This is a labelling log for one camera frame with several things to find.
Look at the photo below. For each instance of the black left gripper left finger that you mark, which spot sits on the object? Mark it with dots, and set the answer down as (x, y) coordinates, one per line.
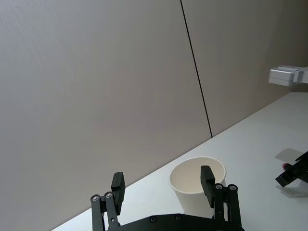
(118, 190)

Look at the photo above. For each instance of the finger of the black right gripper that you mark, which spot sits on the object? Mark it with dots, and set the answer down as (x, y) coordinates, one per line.
(296, 170)

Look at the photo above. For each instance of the white paper cup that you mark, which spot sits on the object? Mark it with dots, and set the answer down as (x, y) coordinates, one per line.
(190, 178)

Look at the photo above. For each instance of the small red capped object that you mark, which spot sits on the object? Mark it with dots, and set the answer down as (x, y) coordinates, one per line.
(285, 165)

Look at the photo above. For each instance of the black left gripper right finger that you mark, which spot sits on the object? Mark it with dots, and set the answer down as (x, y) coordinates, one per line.
(207, 183)

